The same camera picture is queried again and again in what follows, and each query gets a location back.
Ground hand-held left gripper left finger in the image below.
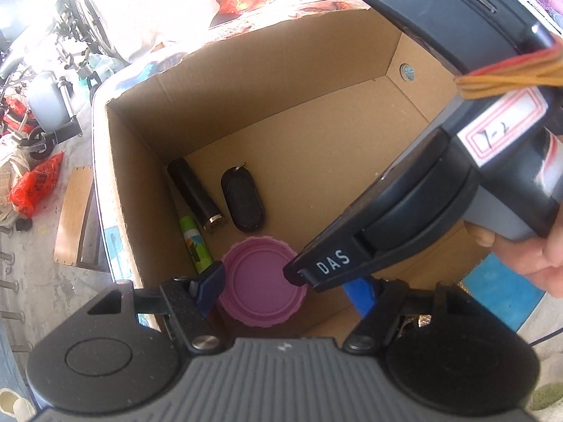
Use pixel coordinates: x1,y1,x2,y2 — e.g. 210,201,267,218
86,261,226,353

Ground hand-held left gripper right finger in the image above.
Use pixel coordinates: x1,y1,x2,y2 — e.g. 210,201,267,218
343,278,478,354

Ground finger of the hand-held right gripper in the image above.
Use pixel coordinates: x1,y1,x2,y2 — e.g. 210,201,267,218
283,258,309,286

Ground pink plastic lid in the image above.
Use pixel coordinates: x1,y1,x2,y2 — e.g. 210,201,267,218
217,236,307,328

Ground green lip balm tube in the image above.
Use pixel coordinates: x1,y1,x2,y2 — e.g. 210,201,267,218
178,215,214,273

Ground black key case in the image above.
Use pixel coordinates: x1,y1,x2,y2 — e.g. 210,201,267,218
220,162,265,234

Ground black cylindrical flashlight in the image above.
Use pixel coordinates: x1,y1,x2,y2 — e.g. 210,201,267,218
167,158,226,231

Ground brown cardboard box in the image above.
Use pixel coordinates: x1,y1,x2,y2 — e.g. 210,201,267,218
105,8,480,344

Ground person's right hand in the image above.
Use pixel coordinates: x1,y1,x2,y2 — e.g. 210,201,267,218
464,222,563,295

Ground orange rubber bands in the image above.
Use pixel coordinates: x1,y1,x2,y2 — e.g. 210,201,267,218
455,46,563,100

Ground wooden bench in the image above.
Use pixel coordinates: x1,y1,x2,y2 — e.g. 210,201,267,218
53,166,95,269

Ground metal window railing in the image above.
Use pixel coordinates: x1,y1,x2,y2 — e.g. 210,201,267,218
0,224,31,352

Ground red mesh bag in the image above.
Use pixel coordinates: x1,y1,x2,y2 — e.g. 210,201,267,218
9,152,64,217

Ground white plastic bag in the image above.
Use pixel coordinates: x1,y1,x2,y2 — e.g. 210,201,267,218
0,136,31,229

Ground black wheelchair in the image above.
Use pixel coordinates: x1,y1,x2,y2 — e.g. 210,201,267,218
0,0,128,159

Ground black cable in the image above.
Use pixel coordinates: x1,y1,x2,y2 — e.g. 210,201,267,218
525,316,563,349

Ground red metal frame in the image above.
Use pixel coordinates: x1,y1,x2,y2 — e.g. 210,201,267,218
0,97,38,139

